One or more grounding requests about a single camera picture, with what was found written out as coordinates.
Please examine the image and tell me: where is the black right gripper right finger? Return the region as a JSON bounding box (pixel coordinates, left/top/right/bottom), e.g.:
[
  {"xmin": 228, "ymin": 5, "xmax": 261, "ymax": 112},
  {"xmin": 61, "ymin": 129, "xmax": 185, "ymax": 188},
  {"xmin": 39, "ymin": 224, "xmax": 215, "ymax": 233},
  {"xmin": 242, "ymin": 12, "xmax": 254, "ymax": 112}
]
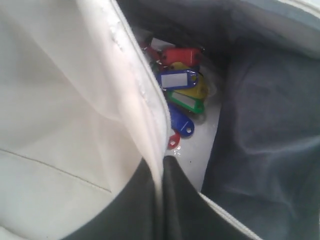
[{"xmin": 162, "ymin": 156, "xmax": 249, "ymax": 240}]

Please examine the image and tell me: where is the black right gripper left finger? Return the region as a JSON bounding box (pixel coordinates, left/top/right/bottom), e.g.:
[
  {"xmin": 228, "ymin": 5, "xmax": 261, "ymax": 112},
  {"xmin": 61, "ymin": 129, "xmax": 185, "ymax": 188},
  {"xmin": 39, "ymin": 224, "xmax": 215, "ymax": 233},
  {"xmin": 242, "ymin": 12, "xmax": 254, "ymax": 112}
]
[{"xmin": 65, "ymin": 159, "xmax": 163, "ymax": 240}]

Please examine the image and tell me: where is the beige fabric duffel bag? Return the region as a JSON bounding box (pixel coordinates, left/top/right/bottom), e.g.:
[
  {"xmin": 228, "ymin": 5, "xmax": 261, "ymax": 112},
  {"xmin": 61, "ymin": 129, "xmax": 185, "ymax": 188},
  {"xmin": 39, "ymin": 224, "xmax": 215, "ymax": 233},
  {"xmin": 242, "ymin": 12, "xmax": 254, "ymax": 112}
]
[{"xmin": 0, "ymin": 0, "xmax": 320, "ymax": 240}]

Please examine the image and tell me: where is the colourful key tag bunch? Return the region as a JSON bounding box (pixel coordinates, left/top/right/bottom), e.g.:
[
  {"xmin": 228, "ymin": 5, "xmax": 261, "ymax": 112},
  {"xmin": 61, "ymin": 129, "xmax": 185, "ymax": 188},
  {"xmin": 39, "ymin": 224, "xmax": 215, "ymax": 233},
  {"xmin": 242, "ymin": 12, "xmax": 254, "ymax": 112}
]
[{"xmin": 139, "ymin": 39, "xmax": 209, "ymax": 150}]

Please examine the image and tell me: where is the clear plastic packaging sheet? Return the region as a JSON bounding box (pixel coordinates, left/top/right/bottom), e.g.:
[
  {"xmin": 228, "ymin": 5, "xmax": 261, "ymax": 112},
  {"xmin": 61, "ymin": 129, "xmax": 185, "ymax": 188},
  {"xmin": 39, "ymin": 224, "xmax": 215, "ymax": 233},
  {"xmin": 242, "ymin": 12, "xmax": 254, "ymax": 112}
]
[{"xmin": 133, "ymin": 28, "xmax": 221, "ymax": 190}]

